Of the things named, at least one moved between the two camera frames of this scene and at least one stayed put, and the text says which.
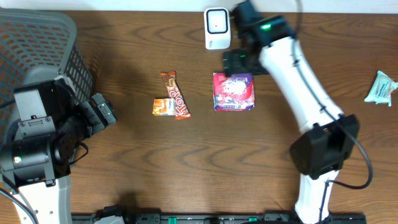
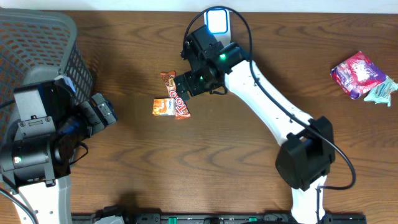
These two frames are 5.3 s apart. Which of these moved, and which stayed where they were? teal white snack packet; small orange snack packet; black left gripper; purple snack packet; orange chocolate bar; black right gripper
Moved: black right gripper; purple snack packet
Stayed: orange chocolate bar; teal white snack packet; black left gripper; small orange snack packet
